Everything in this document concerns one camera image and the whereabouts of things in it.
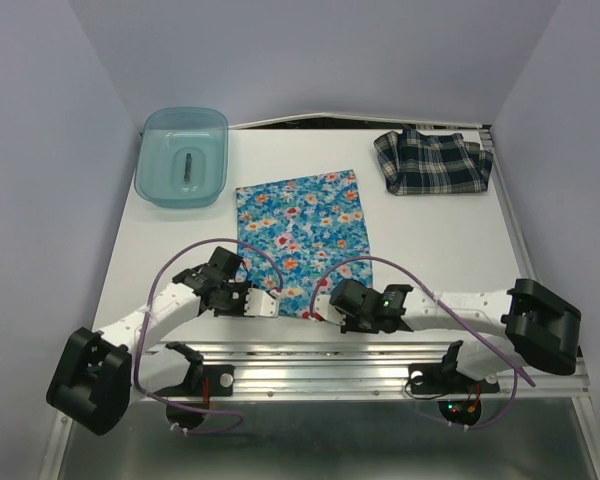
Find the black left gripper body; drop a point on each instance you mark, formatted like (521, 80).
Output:
(233, 300)

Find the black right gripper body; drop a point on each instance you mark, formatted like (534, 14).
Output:
(358, 323)

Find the blue floral skirt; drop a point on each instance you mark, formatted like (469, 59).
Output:
(305, 225)

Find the navy plaid pleated skirt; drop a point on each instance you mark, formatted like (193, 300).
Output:
(413, 163)

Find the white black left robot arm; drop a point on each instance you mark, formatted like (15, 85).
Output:
(99, 372)

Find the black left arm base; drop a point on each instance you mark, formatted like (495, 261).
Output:
(178, 370)

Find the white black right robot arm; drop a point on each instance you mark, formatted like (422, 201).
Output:
(527, 325)

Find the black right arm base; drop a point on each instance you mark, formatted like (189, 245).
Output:
(430, 380)

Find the clear blue plastic bin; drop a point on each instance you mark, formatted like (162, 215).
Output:
(183, 158)

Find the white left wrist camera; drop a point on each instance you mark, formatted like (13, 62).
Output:
(260, 303)

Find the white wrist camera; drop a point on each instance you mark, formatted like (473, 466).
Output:
(260, 303)
(325, 312)

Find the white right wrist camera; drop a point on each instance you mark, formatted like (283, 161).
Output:
(325, 312)

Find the aluminium table frame rail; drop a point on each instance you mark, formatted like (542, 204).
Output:
(319, 404)

